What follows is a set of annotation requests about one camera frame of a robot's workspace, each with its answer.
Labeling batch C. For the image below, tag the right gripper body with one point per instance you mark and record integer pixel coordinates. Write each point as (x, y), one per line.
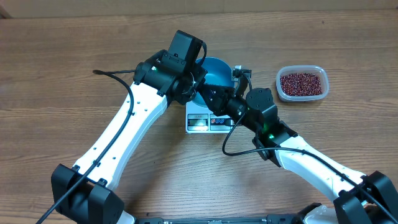
(224, 101)

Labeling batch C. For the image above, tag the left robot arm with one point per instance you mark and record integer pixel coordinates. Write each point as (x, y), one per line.
(84, 192)

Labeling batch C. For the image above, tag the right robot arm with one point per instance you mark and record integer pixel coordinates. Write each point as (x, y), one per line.
(357, 198)

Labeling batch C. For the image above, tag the teal bowl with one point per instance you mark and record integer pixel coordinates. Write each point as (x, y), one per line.
(219, 73)

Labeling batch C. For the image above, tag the white digital kitchen scale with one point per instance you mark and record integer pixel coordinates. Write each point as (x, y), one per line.
(200, 120)

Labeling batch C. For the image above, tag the red beans in container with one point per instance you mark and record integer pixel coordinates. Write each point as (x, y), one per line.
(301, 84)

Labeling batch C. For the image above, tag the clear plastic container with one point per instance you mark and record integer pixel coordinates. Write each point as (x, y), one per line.
(303, 69)

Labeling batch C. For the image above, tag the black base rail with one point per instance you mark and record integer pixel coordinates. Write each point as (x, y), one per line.
(293, 218)

